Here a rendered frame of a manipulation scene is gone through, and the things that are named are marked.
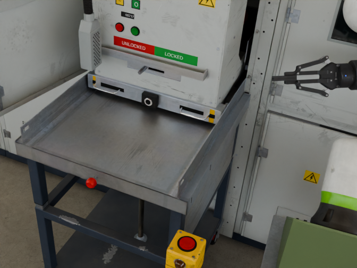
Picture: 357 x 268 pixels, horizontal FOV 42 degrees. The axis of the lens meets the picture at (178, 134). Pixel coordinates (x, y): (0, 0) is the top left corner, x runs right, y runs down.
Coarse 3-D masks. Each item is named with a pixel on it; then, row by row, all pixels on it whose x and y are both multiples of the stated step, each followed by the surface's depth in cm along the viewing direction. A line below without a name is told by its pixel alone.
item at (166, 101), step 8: (88, 80) 180; (104, 80) 177; (112, 80) 175; (104, 88) 179; (112, 88) 177; (120, 88) 176; (128, 88) 174; (136, 88) 173; (144, 88) 172; (128, 96) 176; (136, 96) 175; (160, 96) 170; (168, 96) 169; (160, 104) 172; (168, 104) 171; (176, 104) 169; (184, 104) 168; (192, 104) 167; (200, 104) 166; (176, 112) 171; (184, 112) 170; (192, 112) 169; (200, 112) 167; (216, 112) 164; (216, 120) 166
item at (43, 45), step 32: (0, 0) 149; (32, 0) 160; (64, 0) 174; (0, 32) 156; (32, 32) 167; (64, 32) 181; (0, 64) 161; (32, 64) 173; (64, 64) 188; (0, 96) 163; (32, 96) 176
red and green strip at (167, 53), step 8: (120, 40) 166; (128, 40) 164; (136, 48) 165; (144, 48) 163; (152, 48) 162; (160, 48) 161; (160, 56) 162; (168, 56) 161; (176, 56) 160; (184, 56) 159; (192, 56) 158; (192, 64) 159
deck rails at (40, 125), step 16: (80, 80) 176; (64, 96) 169; (80, 96) 179; (240, 96) 186; (48, 112) 162; (64, 112) 170; (224, 112) 166; (32, 128) 156; (48, 128) 161; (32, 144) 154; (208, 144) 156; (192, 160) 143; (192, 176) 147; (176, 192) 140
